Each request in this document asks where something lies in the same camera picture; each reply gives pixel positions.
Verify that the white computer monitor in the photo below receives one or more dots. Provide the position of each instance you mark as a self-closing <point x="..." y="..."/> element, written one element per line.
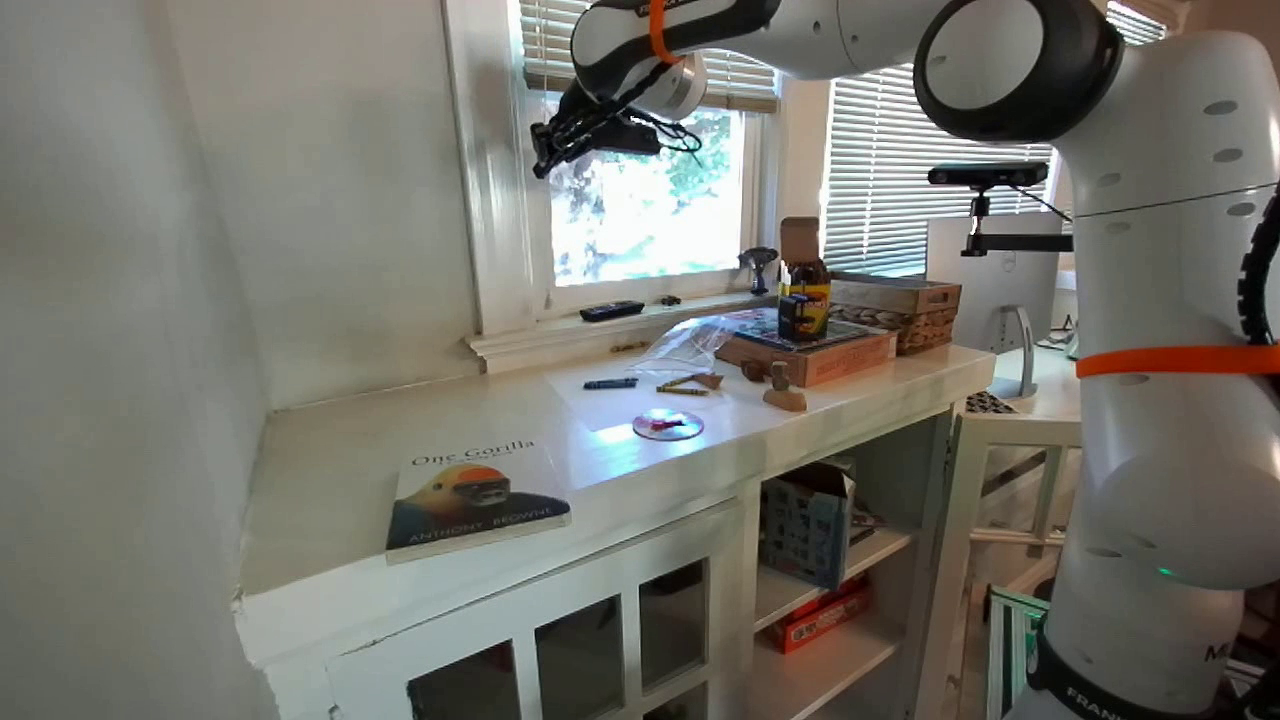
<point x="995" y="303"/>

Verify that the wooden triangle pieces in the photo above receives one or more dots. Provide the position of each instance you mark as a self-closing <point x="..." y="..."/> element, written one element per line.
<point x="691" y="384"/>

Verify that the white framed window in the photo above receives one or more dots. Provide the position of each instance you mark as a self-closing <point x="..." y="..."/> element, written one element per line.
<point x="500" y="203"/>

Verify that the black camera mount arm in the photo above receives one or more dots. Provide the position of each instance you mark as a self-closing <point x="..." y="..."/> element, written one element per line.
<point x="1023" y="244"/>

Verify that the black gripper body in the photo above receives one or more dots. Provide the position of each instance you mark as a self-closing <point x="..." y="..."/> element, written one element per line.
<point x="583" y="123"/>

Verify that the black marker pen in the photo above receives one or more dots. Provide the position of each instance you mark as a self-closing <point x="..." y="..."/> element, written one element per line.
<point x="610" y="380"/>

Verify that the white cabinet with glass doors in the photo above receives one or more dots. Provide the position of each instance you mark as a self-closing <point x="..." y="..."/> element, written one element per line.
<point x="535" y="600"/>

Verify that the green framed panel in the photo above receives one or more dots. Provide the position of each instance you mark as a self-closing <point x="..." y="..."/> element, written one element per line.
<point x="1019" y="655"/>

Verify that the black remote control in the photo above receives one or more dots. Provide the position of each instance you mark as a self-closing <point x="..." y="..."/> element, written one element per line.
<point x="610" y="308"/>

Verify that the colourful round disc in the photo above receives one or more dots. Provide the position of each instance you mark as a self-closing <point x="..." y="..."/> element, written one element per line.
<point x="665" y="424"/>

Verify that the black stereo camera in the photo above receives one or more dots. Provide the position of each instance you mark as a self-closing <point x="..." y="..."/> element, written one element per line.
<point x="984" y="175"/>

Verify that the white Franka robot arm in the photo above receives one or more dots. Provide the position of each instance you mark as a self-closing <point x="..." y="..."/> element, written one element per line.
<point x="1175" y="465"/>

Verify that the book with bird cover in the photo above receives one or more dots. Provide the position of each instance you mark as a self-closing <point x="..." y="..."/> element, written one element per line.
<point x="466" y="501"/>

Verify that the yellow green crayon box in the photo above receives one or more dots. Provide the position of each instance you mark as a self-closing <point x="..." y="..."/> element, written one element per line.
<point x="809" y="306"/>

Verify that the stacked wooden crates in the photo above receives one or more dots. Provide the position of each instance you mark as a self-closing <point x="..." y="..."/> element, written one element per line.
<point x="923" y="313"/>

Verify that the blue plastic crate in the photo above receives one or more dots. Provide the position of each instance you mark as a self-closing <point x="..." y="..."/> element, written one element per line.
<point x="801" y="534"/>

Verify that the small wooden figure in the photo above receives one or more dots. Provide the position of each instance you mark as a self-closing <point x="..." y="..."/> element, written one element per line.
<point x="785" y="394"/>

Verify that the red cardboard box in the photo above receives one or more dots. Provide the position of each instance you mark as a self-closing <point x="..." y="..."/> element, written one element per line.
<point x="817" y="616"/>

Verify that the white slatted window blinds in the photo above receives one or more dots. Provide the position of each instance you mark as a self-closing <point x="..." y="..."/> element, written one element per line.
<point x="745" y="82"/>
<point x="873" y="175"/>

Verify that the small black stand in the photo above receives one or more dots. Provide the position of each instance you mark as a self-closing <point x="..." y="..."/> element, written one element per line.
<point x="757" y="267"/>

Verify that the clear plastic bag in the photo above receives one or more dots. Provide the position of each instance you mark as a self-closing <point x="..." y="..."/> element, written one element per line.
<point x="684" y="350"/>

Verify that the reddish wooden box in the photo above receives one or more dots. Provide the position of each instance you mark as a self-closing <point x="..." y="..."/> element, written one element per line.
<point x="824" y="361"/>

